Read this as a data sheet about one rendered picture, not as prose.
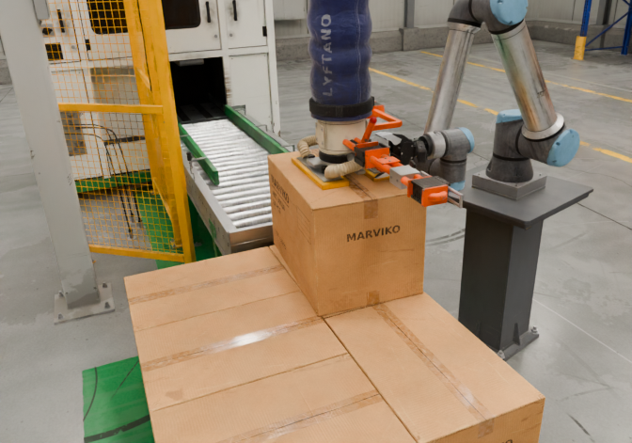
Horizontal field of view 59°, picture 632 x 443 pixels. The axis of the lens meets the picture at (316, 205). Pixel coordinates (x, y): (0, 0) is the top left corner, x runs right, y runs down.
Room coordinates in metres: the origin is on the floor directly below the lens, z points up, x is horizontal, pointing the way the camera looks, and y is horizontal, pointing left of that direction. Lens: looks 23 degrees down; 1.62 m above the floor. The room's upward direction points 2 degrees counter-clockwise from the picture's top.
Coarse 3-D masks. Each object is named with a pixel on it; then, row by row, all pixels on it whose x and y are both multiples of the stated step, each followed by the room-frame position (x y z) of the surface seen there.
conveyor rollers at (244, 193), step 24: (216, 120) 4.36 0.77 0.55; (216, 144) 3.71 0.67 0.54; (240, 144) 3.69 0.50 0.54; (240, 168) 3.21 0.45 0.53; (264, 168) 3.18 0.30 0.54; (216, 192) 2.80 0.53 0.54; (240, 192) 2.77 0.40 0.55; (264, 192) 2.80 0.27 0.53; (240, 216) 2.47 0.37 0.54; (264, 216) 2.44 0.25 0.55
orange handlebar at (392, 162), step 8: (376, 112) 2.24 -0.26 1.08; (392, 120) 2.11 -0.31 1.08; (400, 120) 2.08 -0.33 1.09; (376, 128) 2.03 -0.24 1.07; (384, 128) 2.04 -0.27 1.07; (344, 144) 1.84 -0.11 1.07; (352, 144) 1.80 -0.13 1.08; (376, 160) 1.61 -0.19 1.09; (384, 160) 1.60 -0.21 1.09; (392, 160) 1.60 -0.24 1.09; (376, 168) 1.61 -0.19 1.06; (384, 168) 1.56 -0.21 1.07; (416, 176) 1.47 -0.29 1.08; (440, 192) 1.34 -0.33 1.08; (432, 200) 1.33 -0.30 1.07; (440, 200) 1.33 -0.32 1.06
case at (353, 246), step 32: (288, 160) 2.08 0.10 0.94; (288, 192) 1.86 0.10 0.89; (320, 192) 1.72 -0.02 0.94; (352, 192) 1.71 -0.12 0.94; (384, 192) 1.70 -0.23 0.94; (288, 224) 1.89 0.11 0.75; (320, 224) 1.59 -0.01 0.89; (352, 224) 1.62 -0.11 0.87; (384, 224) 1.66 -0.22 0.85; (416, 224) 1.69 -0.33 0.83; (288, 256) 1.92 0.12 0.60; (320, 256) 1.59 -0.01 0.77; (352, 256) 1.62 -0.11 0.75; (384, 256) 1.66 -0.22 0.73; (416, 256) 1.69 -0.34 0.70; (320, 288) 1.59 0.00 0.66; (352, 288) 1.62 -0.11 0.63; (384, 288) 1.66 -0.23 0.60; (416, 288) 1.69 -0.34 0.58
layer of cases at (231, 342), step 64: (256, 256) 2.04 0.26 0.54; (192, 320) 1.60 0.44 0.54; (256, 320) 1.58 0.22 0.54; (320, 320) 1.57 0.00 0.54; (384, 320) 1.55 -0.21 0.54; (448, 320) 1.54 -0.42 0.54; (192, 384) 1.27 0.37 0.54; (256, 384) 1.26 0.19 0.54; (320, 384) 1.25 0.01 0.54; (384, 384) 1.24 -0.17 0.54; (448, 384) 1.23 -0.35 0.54; (512, 384) 1.22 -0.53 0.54
